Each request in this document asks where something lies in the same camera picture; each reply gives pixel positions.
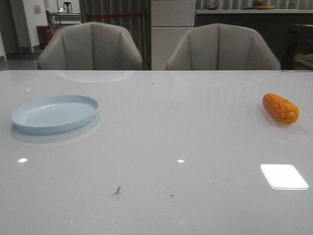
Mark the pink wall notice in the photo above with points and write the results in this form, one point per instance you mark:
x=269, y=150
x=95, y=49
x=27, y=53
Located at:
x=37, y=9

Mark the light blue round plate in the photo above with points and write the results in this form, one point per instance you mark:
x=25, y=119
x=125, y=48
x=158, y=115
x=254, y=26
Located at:
x=55, y=114

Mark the red trash bin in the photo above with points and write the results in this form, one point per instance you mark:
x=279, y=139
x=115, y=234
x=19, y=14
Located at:
x=44, y=35

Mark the fruit bowl on counter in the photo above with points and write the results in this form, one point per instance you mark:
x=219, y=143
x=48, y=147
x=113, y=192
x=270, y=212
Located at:
x=261, y=5

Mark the orange corn cob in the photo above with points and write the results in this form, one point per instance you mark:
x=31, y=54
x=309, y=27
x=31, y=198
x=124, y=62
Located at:
x=281, y=109

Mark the right beige upholstered chair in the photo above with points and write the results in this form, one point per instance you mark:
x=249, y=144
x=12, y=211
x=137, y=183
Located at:
x=222, y=47

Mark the dark wooden chair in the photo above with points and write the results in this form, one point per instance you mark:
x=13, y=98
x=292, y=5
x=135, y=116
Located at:
x=298, y=53

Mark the left beige upholstered chair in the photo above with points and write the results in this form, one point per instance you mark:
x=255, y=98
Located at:
x=91, y=46

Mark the dark counter with white top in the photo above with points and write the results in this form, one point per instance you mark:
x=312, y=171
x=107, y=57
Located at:
x=273, y=25

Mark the beige upholstered chair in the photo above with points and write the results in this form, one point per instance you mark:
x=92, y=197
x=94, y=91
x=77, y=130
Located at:
x=91, y=46
x=222, y=47

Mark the red barrier belt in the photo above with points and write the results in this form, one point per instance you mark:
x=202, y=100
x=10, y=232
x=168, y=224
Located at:
x=116, y=16

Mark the white cabinet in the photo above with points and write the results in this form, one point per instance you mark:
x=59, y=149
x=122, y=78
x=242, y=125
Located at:
x=170, y=19

